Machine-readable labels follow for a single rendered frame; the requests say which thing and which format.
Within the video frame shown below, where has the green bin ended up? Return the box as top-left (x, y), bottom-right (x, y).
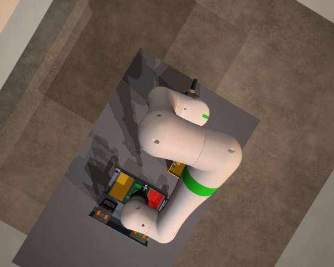
top-left (124, 182), bottom-right (150, 203)

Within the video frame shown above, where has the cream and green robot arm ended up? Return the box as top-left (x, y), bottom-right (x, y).
top-left (120, 79), bottom-right (242, 243)

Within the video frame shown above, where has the yellow bin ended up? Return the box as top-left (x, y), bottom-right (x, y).
top-left (168, 161), bottom-right (186, 178)

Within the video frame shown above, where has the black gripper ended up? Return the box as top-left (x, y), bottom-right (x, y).
top-left (139, 184), bottom-right (149, 194)

